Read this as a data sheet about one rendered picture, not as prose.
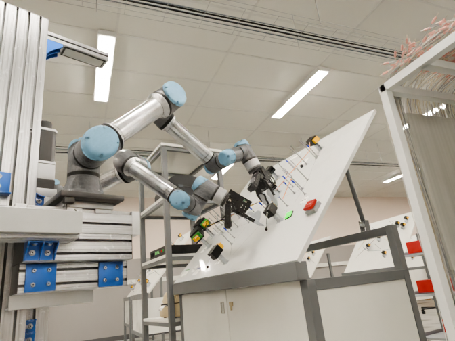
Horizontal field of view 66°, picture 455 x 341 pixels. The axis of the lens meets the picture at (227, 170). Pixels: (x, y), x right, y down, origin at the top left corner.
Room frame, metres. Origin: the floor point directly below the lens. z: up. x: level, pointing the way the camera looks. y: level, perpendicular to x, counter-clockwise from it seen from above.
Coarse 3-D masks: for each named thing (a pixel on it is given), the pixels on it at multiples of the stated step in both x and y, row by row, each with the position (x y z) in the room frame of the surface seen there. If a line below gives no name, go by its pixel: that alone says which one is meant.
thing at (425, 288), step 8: (416, 240) 3.73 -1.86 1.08; (408, 248) 3.83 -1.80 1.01; (416, 248) 3.75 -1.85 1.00; (408, 256) 3.79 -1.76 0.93; (424, 280) 3.76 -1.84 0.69; (424, 288) 3.78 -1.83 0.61; (432, 288) 3.71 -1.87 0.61; (416, 296) 3.80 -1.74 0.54; (440, 328) 4.03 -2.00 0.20; (432, 336) 3.81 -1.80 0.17; (440, 336) 3.76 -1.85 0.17
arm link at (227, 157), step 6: (228, 150) 1.52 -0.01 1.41; (234, 150) 1.54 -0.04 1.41; (240, 150) 1.56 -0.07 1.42; (222, 156) 1.53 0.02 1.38; (228, 156) 1.51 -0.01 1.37; (234, 156) 1.53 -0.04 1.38; (240, 156) 1.56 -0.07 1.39; (222, 162) 1.55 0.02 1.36; (228, 162) 1.53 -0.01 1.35; (234, 162) 1.56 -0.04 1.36
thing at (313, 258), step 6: (318, 240) 7.84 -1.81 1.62; (324, 240) 7.58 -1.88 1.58; (306, 252) 7.79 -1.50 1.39; (312, 252) 7.59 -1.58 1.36; (318, 252) 7.51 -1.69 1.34; (306, 258) 7.86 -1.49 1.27; (312, 258) 7.60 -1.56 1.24; (318, 258) 7.36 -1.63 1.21; (312, 264) 7.46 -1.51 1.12; (330, 264) 7.41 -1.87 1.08; (312, 270) 7.31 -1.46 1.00; (330, 270) 7.40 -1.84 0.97; (330, 276) 7.44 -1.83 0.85; (282, 282) 8.18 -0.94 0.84
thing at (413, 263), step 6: (414, 240) 9.28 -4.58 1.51; (408, 258) 9.14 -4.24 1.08; (414, 258) 8.97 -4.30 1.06; (420, 258) 8.80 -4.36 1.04; (444, 258) 8.64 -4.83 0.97; (408, 264) 9.05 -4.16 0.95; (414, 264) 8.88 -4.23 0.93; (420, 264) 8.71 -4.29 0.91; (408, 270) 8.95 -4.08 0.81; (444, 270) 8.62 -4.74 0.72
